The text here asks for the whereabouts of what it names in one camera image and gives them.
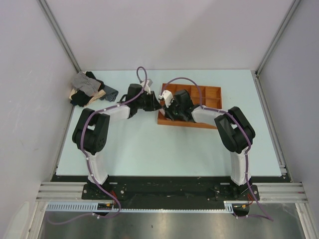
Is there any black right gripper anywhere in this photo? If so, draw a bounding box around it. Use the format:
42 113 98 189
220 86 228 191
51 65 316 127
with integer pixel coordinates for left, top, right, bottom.
163 99 184 120

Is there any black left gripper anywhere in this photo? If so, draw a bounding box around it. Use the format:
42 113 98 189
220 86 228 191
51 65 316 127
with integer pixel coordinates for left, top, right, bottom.
136 91 162 112

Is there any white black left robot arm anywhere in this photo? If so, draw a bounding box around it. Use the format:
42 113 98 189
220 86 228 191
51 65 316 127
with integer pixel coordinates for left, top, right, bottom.
72 84 161 199

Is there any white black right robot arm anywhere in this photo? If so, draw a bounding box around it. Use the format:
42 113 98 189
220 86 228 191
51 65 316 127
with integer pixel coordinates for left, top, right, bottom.
159 90 256 200

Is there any navy striped underwear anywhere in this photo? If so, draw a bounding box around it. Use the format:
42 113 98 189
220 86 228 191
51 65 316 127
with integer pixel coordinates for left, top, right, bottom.
99 85 119 102

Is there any beige underwear in pile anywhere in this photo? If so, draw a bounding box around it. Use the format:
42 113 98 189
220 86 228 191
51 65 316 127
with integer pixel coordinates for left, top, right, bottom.
69 89 105 107

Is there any black underwear in pile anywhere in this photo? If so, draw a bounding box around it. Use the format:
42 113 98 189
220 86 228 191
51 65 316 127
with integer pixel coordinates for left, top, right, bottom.
69 71 105 107

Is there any grey striped underwear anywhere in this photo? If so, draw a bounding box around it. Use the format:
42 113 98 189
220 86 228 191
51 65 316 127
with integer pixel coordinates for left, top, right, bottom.
71 72 101 96

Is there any wooden compartment tray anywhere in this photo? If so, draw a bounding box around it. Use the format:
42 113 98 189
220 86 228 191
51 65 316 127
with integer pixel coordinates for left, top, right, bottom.
158 84 222 129

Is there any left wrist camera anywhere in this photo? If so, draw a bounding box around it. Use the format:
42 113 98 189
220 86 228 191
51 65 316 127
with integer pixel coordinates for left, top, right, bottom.
140 79 153 95

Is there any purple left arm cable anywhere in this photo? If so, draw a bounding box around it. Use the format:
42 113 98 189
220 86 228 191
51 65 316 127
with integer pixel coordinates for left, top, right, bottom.
46 66 150 225

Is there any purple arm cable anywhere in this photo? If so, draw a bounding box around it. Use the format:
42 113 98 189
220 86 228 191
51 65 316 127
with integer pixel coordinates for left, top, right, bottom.
160 77 275 222
46 66 150 225

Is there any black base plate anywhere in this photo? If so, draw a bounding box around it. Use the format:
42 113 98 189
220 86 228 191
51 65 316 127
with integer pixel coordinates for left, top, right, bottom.
51 175 261 217

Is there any white slotted cable duct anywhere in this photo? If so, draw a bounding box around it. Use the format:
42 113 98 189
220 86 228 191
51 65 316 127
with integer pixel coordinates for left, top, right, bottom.
46 202 234 214

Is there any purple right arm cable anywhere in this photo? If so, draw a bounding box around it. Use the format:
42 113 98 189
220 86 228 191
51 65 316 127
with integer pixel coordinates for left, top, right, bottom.
160 77 275 222

